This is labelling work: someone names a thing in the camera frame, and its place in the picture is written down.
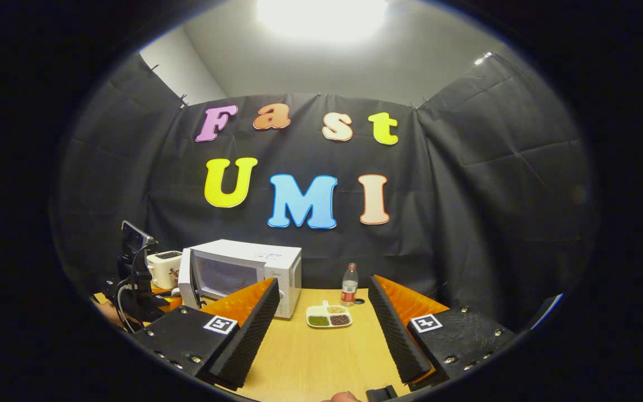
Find large ceiling light panel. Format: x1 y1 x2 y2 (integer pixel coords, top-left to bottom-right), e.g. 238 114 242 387
257 0 389 41

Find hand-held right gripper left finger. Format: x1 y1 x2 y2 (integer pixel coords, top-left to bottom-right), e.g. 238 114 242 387
132 277 280 390

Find white toaster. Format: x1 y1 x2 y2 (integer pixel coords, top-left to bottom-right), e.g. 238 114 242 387
147 251 183 290

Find white divided plate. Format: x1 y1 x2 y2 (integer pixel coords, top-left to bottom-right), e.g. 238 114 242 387
306 301 353 329

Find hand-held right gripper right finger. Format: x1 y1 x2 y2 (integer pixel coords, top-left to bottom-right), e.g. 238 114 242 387
367 275 517 386

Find white microwave oven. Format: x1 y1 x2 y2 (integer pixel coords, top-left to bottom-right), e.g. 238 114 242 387
178 240 303 319

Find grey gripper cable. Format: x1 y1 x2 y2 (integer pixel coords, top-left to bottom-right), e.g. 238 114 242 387
116 245 152 333

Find clear plastic water bottle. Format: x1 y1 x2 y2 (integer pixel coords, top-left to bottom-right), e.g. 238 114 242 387
342 262 359 307

